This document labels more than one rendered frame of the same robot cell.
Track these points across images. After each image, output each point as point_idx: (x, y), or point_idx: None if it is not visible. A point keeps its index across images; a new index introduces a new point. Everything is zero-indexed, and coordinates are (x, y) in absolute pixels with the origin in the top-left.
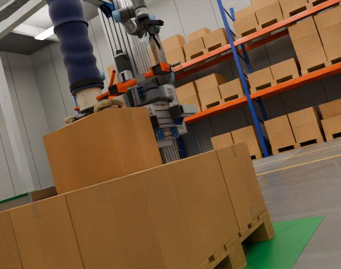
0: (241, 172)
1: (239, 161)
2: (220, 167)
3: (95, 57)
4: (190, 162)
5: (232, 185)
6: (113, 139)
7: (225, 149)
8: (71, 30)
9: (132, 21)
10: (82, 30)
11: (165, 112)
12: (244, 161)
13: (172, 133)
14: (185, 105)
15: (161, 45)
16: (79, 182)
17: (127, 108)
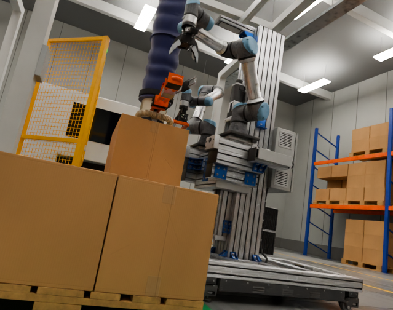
0: (167, 226)
1: (173, 211)
2: (110, 197)
3: (170, 71)
4: (39, 165)
5: (124, 230)
6: (115, 144)
7: (147, 184)
8: (157, 42)
9: (213, 38)
10: (167, 43)
11: (239, 151)
12: (189, 218)
13: (244, 179)
14: (267, 151)
15: (253, 74)
16: None
17: (155, 122)
